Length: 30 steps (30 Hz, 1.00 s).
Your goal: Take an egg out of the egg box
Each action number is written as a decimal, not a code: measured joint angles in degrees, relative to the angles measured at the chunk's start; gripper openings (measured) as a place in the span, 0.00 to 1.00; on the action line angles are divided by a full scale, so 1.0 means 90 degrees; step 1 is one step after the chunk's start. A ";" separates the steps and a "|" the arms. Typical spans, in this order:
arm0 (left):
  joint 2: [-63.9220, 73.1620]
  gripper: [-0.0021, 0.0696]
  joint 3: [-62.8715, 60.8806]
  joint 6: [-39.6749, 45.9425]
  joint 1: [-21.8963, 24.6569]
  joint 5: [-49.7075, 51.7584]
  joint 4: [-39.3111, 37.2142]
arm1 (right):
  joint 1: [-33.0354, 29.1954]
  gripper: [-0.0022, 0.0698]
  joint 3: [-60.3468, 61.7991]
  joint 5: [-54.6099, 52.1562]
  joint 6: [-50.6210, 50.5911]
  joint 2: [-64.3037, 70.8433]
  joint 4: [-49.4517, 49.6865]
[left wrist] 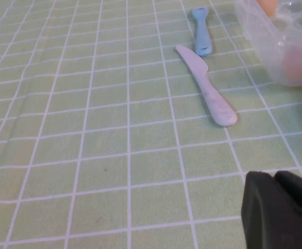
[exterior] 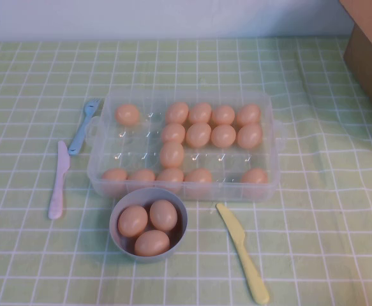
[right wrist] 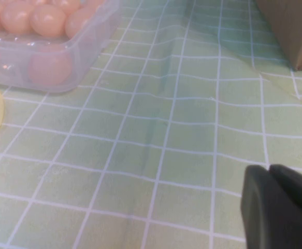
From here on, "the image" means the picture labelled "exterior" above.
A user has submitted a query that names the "clear plastic egg box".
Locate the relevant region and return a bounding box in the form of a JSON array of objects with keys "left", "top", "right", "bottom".
[{"left": 83, "top": 89, "right": 288, "bottom": 204}]

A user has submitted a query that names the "brown cardboard box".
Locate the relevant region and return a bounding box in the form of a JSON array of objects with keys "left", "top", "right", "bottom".
[{"left": 338, "top": 0, "right": 372, "bottom": 119}]

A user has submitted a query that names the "grey round bowl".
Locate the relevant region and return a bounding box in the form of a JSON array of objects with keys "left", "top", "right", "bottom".
[{"left": 109, "top": 187, "right": 189, "bottom": 264}]

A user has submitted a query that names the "yellow plastic knife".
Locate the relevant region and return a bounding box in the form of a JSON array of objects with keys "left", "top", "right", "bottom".
[{"left": 216, "top": 202, "right": 271, "bottom": 305}]

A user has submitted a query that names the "blue plastic fork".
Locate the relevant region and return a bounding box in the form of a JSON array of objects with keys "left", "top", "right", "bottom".
[{"left": 67, "top": 98, "right": 104, "bottom": 156}]

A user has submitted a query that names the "pink plastic knife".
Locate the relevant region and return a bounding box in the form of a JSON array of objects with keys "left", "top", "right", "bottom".
[{"left": 47, "top": 140, "right": 71, "bottom": 221}]

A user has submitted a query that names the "green checked tablecloth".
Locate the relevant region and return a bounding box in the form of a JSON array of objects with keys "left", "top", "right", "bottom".
[{"left": 0, "top": 36, "right": 372, "bottom": 306}]

